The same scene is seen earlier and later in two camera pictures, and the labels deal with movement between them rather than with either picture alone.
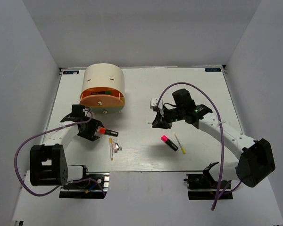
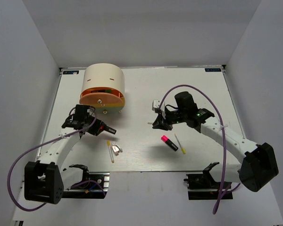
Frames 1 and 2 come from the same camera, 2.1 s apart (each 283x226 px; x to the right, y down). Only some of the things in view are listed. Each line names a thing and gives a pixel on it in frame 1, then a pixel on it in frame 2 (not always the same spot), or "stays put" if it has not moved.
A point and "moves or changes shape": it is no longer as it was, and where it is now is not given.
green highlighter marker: (102, 92) moves or changes shape
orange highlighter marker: (103, 131) moves or changes shape
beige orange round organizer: (103, 88) stays put
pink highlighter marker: (165, 139) stays put
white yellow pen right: (183, 150) stays put
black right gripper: (159, 122) stays put
